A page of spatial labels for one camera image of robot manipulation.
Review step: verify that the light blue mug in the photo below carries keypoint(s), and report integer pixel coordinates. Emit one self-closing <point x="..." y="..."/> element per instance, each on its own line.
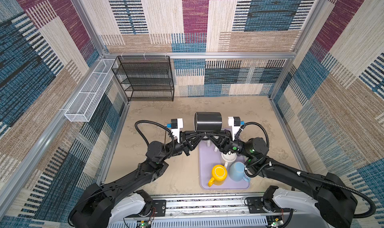
<point x="237" y="172"/>

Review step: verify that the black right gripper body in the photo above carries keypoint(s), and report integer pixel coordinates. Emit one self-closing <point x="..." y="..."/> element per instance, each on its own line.
<point x="233" y="147"/>

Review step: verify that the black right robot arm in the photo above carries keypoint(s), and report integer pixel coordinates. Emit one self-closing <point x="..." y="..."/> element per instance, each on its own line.
<point x="326" y="196"/>

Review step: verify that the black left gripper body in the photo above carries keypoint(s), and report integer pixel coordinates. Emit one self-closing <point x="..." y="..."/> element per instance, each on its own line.
<point x="179" y="148"/>

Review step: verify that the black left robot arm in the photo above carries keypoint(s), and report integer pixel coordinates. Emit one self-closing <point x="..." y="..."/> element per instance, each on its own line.
<point x="126" y="186"/>

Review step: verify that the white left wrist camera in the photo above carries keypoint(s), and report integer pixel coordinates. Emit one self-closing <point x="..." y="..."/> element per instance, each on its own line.
<point x="175" y="126"/>

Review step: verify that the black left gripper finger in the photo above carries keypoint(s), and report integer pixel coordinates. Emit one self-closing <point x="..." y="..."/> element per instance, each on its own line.
<point x="193" y="143"/>
<point x="187" y="135"/>

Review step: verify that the black mug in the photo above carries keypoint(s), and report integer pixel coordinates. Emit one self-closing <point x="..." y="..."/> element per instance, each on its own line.
<point x="207" y="124"/>

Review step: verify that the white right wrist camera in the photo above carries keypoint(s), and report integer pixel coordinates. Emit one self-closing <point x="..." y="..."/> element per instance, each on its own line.
<point x="235" y="124"/>

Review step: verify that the white wire mesh basket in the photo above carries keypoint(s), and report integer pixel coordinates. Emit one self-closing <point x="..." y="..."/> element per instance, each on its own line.
<point x="89" y="97"/>

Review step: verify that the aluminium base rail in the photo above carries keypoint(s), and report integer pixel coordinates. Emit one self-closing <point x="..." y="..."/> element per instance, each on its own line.
<point x="241" y="210"/>

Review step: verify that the black wire shelf rack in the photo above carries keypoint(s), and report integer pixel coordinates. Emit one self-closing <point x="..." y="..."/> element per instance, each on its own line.
<point x="145" y="78"/>

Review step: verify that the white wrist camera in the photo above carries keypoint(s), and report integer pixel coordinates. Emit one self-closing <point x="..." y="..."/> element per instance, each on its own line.
<point x="235" y="124"/>
<point x="175" y="126"/>

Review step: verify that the lavender plastic tray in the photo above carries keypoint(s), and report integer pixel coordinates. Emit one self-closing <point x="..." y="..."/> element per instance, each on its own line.
<point x="209" y="156"/>

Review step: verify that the white mug dark rim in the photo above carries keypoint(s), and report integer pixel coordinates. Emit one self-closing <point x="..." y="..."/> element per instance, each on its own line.
<point x="228" y="159"/>

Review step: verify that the yellow mug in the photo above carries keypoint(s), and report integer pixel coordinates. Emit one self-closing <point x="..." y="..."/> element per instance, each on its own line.
<point x="219" y="175"/>

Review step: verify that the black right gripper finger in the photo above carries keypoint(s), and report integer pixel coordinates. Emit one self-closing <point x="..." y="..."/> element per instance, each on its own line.
<point x="218" y="141"/>
<point x="226" y="133"/>

